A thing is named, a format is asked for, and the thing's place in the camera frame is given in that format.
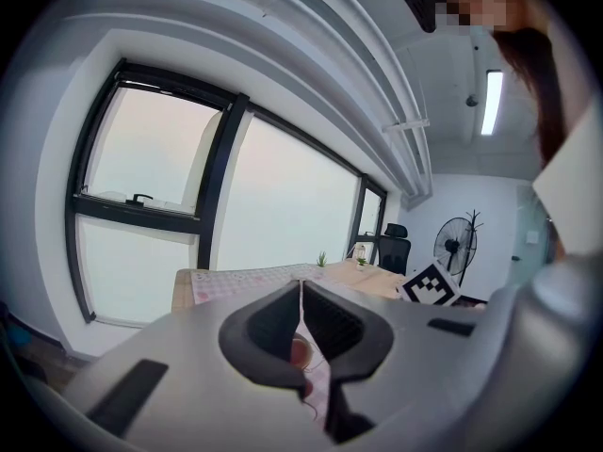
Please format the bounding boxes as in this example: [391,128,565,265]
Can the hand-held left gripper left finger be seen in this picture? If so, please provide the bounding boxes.
[218,280,307,391]

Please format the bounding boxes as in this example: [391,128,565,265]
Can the person's white shirt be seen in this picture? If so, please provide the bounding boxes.
[531,99,603,259]

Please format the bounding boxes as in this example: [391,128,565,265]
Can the wooden table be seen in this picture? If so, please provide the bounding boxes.
[171,267,196,315]

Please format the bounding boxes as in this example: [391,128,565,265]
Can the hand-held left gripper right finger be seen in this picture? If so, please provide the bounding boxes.
[301,280,395,444]

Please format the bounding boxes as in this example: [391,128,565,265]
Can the long ceiling light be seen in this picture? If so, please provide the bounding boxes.
[480,68,505,137]

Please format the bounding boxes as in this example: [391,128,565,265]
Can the beige table cloth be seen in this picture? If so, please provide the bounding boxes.
[316,260,407,300]

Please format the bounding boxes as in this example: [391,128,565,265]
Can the brown bowl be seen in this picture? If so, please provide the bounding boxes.
[291,336,316,372]

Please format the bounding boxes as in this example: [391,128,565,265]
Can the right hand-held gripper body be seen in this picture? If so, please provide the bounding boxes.
[399,260,464,308]

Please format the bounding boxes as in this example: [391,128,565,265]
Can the black coat rack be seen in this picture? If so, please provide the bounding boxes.
[457,208,484,287]

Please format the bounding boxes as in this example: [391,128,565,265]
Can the white ceiling pipes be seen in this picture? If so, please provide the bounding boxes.
[225,0,434,200]

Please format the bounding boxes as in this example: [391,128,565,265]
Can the black office chair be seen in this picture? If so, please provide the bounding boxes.
[378,222,413,278]

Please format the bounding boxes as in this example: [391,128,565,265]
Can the black window frame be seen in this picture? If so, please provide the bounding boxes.
[64,56,388,325]

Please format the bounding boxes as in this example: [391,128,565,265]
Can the black standing fan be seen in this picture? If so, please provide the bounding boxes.
[432,216,479,287]

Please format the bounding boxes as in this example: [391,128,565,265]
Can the pink checkered tablecloth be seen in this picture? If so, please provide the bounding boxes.
[189,263,331,432]

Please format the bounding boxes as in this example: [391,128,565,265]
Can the black head-worn camera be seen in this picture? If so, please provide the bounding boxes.
[400,0,438,35]

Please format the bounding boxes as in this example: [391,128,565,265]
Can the frosted glass door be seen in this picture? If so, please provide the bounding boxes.
[510,183,558,287]

